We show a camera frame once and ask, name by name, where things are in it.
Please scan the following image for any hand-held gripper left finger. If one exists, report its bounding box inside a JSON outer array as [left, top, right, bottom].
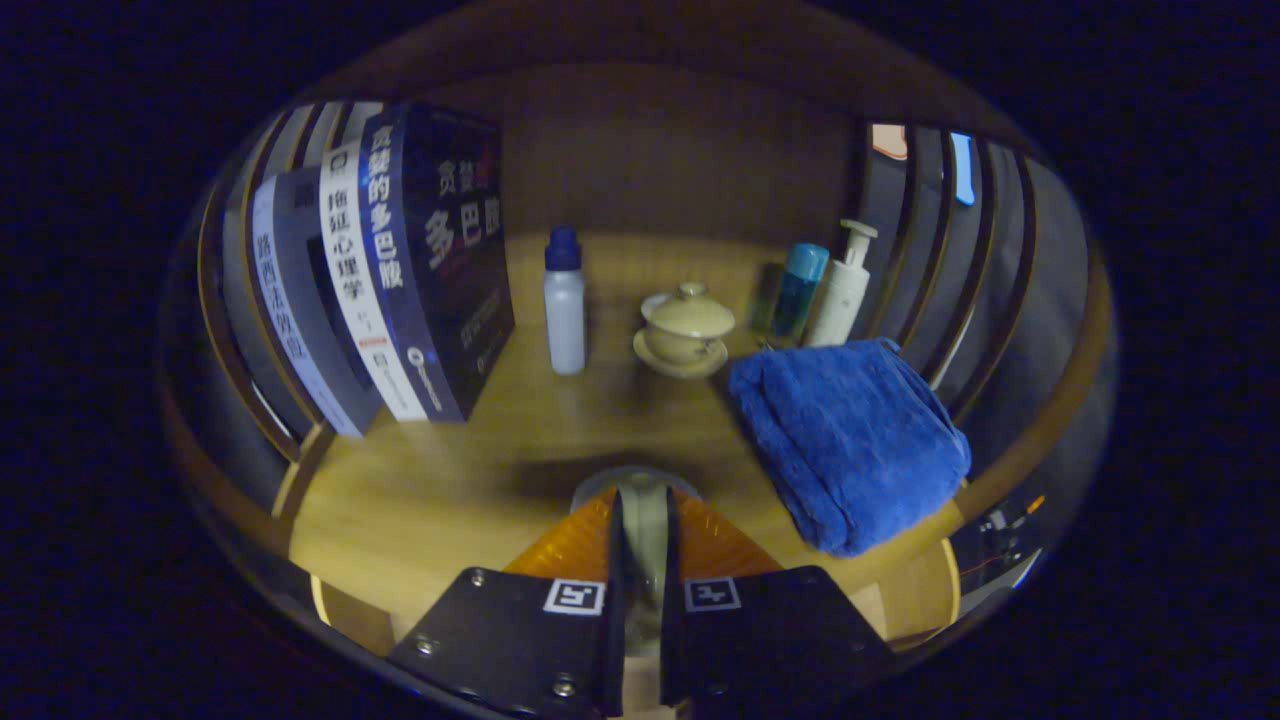
[[385, 487, 626, 719]]

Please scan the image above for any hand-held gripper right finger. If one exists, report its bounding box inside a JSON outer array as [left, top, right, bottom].
[[660, 487, 901, 716]]

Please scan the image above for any wooden countertop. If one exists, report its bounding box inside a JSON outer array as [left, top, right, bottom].
[[290, 232, 966, 601]]

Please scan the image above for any wooden cabinet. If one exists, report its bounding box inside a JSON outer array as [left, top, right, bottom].
[[160, 20, 1116, 701]]

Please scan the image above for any blue folded towel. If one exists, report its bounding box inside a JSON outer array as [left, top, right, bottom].
[[728, 338, 973, 558]]

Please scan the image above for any beige lidded teacup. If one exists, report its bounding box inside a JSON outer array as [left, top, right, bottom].
[[633, 282, 737, 379]]

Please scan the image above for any white bottle with blue cap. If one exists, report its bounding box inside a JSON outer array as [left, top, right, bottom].
[[543, 226, 588, 376]]

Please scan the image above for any teal bottle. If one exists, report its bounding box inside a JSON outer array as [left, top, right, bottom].
[[770, 243, 831, 341]]

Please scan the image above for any white pump bottle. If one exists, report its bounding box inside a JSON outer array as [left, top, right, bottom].
[[803, 219, 879, 349]]

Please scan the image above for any dark navy book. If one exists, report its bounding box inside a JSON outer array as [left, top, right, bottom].
[[357, 102, 516, 424]]

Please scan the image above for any white spine book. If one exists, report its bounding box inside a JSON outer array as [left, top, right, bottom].
[[318, 140, 431, 423]]

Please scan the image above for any light blue book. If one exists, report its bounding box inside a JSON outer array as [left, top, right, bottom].
[[250, 168, 386, 439]]

